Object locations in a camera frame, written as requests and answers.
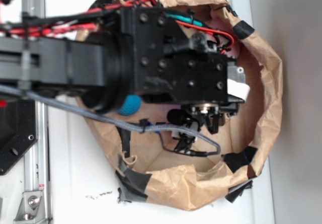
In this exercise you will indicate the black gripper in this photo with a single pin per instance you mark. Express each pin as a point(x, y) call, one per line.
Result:
point(171, 61)

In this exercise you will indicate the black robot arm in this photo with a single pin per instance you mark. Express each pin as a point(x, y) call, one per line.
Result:
point(94, 70)

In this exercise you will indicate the blue dimpled ball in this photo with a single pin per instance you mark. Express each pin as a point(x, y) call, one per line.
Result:
point(130, 106)

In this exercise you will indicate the brown paper bag bin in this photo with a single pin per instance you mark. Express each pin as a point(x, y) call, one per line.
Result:
point(148, 173)

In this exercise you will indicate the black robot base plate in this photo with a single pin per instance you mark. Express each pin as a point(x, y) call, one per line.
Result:
point(18, 132)

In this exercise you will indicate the aluminium extrusion rail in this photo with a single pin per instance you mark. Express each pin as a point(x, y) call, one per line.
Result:
point(36, 160)

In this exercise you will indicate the metal corner bracket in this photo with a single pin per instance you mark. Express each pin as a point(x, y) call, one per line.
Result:
point(32, 208)

